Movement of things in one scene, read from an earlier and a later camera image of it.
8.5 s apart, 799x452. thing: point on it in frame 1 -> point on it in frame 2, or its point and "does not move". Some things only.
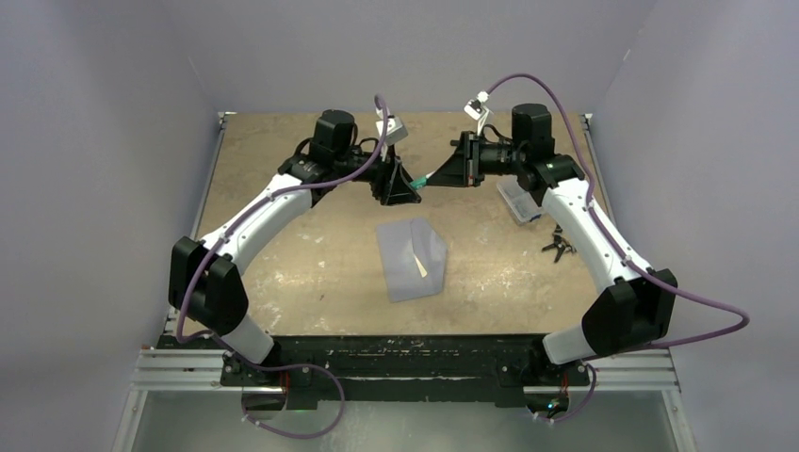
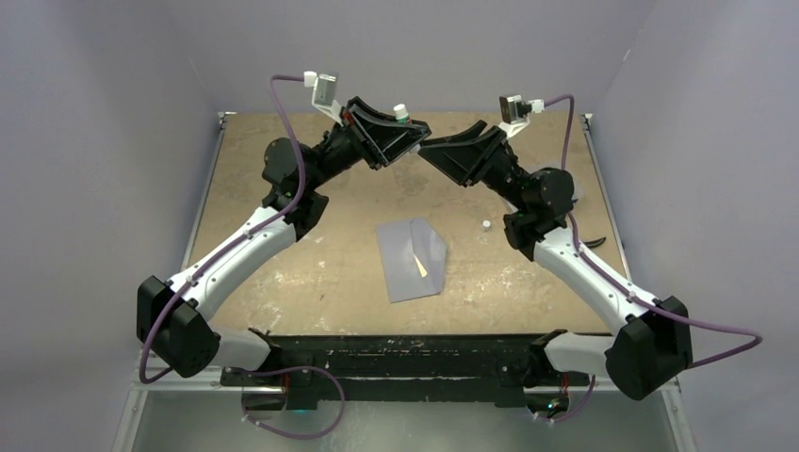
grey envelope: [399, 242] does not move
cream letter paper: [422, 269] does not move
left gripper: [391, 184] -> [390, 138]
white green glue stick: [421, 182] -> [401, 113]
